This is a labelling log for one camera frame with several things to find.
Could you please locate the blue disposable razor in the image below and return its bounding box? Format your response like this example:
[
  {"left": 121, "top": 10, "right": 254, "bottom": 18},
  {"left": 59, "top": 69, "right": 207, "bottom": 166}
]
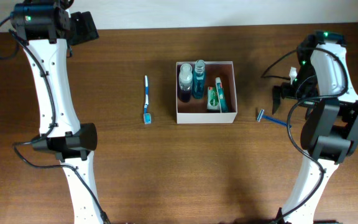
[{"left": 256, "top": 109, "right": 292, "bottom": 128}]

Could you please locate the teal mouthwash bottle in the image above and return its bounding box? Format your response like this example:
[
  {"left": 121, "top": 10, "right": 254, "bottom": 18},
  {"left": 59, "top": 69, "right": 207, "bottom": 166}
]
[{"left": 193, "top": 60, "right": 206, "bottom": 99}]

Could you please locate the white open cardboard box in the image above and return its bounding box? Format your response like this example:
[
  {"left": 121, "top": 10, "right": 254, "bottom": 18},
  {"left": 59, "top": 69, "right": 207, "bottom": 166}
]
[{"left": 176, "top": 61, "right": 238, "bottom": 124}]

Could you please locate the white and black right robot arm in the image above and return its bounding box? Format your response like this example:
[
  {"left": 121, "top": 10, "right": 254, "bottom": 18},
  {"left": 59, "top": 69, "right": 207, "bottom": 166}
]
[{"left": 272, "top": 30, "right": 358, "bottom": 223}]

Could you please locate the blue and white toothbrush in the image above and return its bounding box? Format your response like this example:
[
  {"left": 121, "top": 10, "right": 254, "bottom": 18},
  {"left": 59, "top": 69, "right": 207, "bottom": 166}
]
[{"left": 144, "top": 75, "right": 152, "bottom": 124}]

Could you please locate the green soap box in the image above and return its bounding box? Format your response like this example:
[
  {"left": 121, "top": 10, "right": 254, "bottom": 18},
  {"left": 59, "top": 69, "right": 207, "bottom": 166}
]
[{"left": 207, "top": 86, "right": 220, "bottom": 112}]

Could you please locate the white and teal toothpaste tube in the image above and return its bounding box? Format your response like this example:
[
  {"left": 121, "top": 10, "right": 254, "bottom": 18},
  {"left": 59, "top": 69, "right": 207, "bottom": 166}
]
[{"left": 215, "top": 77, "right": 229, "bottom": 113}]

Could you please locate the clear bottle with purple liquid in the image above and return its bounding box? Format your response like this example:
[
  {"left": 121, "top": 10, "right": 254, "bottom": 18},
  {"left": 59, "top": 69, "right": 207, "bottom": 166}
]
[{"left": 178, "top": 63, "right": 193, "bottom": 103}]

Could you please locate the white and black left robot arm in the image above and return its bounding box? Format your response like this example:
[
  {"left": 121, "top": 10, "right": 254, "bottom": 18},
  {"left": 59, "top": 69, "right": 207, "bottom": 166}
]
[{"left": 9, "top": 1, "right": 109, "bottom": 223}]

